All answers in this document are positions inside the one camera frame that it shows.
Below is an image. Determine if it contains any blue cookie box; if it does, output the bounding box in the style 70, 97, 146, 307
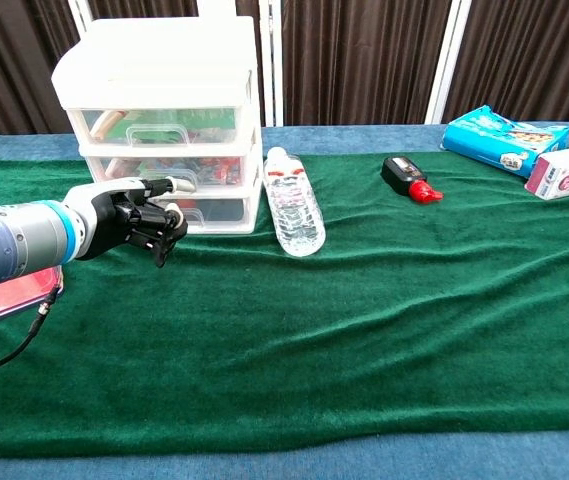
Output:
439, 104, 569, 179

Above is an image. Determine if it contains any green velvet cloth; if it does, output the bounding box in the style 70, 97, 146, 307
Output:
0, 152, 569, 459

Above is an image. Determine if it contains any white plastic storage box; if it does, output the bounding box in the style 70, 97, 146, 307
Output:
51, 15, 264, 236

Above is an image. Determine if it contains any clear drawer with dark contents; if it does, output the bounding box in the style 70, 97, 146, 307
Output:
156, 194, 251, 234

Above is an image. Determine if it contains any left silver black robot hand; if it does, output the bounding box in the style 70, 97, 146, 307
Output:
62, 175, 198, 269

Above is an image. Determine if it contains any clear drawer with wooden stick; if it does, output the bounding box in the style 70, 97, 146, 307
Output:
67, 105, 253, 147

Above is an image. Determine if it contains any clear drawer with colourful items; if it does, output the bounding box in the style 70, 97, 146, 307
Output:
83, 152, 251, 190

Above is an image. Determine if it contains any black bottle with red cap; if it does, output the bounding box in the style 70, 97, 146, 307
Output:
380, 156, 444, 204

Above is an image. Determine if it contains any dark folding partition screen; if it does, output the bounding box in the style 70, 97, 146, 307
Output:
0, 0, 569, 141

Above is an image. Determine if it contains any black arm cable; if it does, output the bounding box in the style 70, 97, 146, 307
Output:
0, 287, 64, 379

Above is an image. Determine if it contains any blue table cover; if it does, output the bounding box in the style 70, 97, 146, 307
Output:
0, 119, 569, 480

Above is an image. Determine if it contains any red card in clear case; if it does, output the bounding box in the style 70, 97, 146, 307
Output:
0, 264, 65, 322

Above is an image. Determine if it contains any clear plastic water bottle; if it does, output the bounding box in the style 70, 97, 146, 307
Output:
262, 146, 327, 258

